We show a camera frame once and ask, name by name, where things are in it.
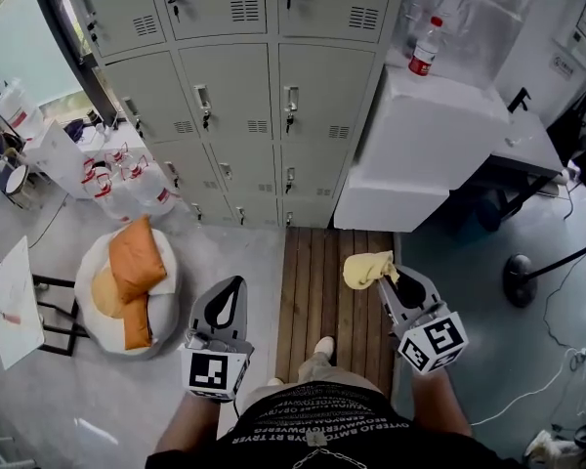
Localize person's right forearm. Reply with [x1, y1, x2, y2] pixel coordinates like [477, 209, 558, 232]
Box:
[409, 369, 474, 440]

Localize white foam box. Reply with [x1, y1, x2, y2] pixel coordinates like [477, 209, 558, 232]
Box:
[332, 49, 513, 234]

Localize white cable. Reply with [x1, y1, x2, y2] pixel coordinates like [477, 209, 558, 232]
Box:
[470, 347, 586, 427]

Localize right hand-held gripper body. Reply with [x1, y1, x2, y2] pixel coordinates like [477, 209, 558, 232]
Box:
[387, 299, 471, 376]

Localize large orange pillow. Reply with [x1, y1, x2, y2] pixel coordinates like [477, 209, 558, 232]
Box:
[108, 214, 169, 305]

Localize white low cabinet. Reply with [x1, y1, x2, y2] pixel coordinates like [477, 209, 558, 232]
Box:
[21, 118, 109, 200]

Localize person's black printed shirt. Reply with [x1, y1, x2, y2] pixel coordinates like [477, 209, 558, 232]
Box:
[145, 381, 524, 469]

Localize white bean bag seat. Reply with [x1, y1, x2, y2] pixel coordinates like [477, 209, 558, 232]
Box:
[74, 227, 182, 360]

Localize round white stool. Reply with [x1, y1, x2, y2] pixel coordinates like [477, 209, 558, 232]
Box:
[4, 163, 31, 200]

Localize person's khaki trouser legs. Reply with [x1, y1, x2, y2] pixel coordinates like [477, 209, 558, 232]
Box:
[296, 351, 372, 393]

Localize black floor fan stand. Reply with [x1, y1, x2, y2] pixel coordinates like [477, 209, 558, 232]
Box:
[501, 234, 586, 310]

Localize large clear water jug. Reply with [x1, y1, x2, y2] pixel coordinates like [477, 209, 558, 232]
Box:
[80, 157, 134, 225]
[0, 78, 46, 142]
[102, 141, 131, 166]
[121, 153, 178, 217]

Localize grey metal locker doors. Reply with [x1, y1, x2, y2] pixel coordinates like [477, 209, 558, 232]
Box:
[58, 0, 411, 230]

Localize round tan cushion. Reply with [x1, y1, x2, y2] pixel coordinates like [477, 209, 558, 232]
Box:
[91, 265, 129, 320]

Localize person's left forearm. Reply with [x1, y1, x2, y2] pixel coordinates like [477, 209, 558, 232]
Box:
[154, 392, 222, 457]

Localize black cable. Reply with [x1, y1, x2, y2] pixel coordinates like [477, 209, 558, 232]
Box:
[541, 261, 586, 351]

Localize grey metal desk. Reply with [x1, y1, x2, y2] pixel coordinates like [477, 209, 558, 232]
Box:
[468, 108, 566, 222]

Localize clear bottle with red cap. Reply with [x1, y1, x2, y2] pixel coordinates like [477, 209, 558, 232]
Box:
[408, 16, 444, 77]

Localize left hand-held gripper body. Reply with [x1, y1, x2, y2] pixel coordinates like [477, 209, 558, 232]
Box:
[181, 327, 254, 404]

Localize white board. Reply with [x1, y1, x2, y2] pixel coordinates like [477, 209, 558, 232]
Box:
[0, 234, 46, 371]

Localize wooden slat floor mat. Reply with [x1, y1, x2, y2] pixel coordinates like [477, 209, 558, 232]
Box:
[274, 227, 398, 401]

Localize metal chain necklace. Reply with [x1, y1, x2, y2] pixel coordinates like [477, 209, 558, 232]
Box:
[291, 430, 356, 469]

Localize black desk clamp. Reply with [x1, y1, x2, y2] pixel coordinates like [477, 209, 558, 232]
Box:
[507, 87, 533, 114]

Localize black hanging jacket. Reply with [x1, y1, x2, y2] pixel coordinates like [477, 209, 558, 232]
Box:
[546, 65, 586, 195]

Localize yellow cloth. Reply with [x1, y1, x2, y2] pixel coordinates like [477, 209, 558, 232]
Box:
[342, 250, 401, 291]

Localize black metal stool frame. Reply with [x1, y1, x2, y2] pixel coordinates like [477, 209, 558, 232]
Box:
[31, 274, 90, 359]

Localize small orange pillow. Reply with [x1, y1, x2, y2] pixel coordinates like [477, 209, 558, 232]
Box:
[121, 293, 153, 352]

